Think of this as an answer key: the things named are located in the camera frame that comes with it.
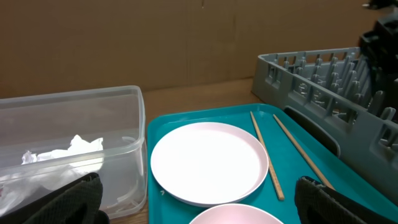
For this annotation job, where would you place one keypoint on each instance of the grey dishwasher rack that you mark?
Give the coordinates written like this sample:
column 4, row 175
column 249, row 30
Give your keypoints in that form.
column 332, row 89

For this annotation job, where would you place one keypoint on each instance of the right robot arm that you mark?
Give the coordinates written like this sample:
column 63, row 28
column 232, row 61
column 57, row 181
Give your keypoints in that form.
column 379, row 46

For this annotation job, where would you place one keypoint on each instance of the white tissue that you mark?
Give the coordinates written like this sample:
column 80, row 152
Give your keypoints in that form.
column 15, row 188

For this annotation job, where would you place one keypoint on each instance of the pink bowl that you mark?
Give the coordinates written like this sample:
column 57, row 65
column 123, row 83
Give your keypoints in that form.
column 235, row 213

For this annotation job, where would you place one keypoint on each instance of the teal plastic tray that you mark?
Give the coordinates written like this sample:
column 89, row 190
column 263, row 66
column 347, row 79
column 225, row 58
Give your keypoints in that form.
column 288, row 164

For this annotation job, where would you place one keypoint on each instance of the white round plate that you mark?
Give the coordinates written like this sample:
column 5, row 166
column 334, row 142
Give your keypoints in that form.
column 207, row 164

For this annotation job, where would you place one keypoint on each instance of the wooden chopstick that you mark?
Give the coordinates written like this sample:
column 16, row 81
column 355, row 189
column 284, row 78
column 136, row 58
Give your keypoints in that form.
column 305, row 156
column 274, row 178

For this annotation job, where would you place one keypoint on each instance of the clear plastic bin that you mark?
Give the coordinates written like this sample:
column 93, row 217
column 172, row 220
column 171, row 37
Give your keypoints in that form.
column 43, row 123

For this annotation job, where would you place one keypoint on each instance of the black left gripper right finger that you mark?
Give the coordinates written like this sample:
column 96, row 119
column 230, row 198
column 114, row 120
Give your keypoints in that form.
column 319, row 204

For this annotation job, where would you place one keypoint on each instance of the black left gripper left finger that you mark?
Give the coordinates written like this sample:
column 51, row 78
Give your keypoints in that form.
column 75, row 203

